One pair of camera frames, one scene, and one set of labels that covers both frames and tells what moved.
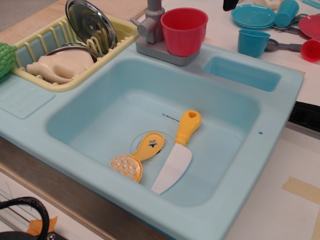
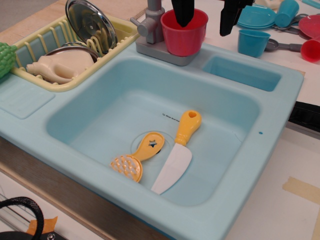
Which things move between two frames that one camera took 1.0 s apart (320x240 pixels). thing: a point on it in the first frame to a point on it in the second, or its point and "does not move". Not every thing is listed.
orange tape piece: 35,226 does not move
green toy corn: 7,58 does not move
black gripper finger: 228,5 to 230,15
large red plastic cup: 184,29 does not move
